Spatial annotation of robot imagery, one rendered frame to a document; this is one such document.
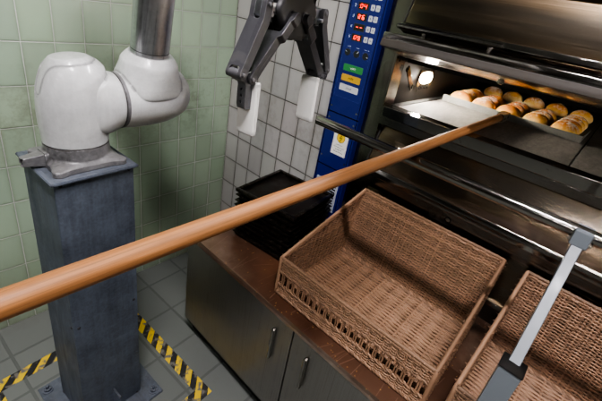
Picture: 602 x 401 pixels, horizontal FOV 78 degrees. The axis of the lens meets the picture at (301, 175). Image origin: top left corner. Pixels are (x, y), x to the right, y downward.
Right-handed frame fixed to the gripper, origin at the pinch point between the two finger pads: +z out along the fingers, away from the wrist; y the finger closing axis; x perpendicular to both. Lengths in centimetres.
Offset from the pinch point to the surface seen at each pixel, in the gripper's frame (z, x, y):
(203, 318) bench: 110, -55, -41
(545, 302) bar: 29, 44, -35
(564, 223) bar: 16, 42, -46
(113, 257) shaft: 13.1, -1.4, 24.7
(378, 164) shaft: 12.6, 6.0, -29.8
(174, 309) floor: 130, -83, -47
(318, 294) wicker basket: 63, -5, -39
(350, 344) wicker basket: 71, 9, -38
